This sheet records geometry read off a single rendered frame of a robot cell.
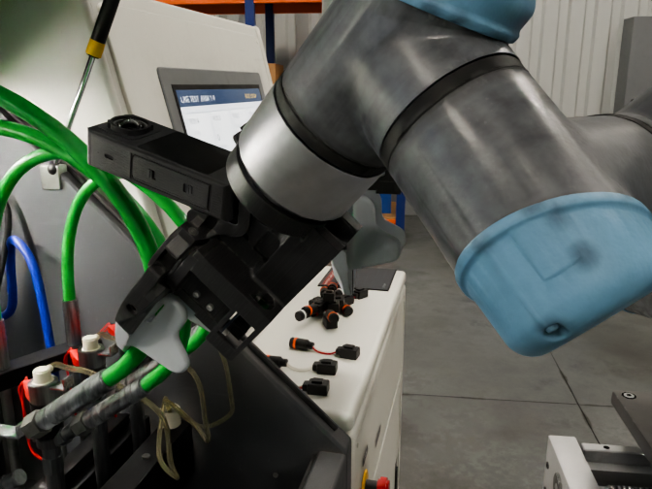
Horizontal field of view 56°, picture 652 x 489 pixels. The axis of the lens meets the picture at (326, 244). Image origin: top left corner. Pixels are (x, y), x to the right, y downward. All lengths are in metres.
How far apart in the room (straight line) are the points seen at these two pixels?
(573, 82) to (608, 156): 6.79
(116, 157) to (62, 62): 0.52
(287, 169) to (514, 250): 0.13
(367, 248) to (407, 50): 0.27
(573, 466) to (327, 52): 0.62
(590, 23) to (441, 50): 6.89
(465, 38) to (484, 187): 0.07
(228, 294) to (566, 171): 0.21
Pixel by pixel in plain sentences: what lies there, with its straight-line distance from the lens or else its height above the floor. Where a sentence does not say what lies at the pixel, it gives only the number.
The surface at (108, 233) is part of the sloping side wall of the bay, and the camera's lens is 0.86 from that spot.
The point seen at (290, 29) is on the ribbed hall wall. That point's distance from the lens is 7.03.
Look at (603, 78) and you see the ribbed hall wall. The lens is 7.14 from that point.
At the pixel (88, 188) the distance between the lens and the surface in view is 0.77.
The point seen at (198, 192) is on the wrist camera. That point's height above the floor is 1.36.
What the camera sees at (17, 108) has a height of 1.40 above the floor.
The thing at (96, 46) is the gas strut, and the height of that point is 1.46.
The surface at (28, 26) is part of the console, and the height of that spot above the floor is 1.49.
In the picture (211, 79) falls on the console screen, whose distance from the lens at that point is 1.17.
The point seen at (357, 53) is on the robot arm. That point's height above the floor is 1.43.
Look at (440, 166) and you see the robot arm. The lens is 0.25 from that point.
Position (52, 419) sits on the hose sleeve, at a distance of 0.56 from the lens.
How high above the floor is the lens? 1.42
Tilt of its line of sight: 15 degrees down
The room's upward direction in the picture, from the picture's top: straight up
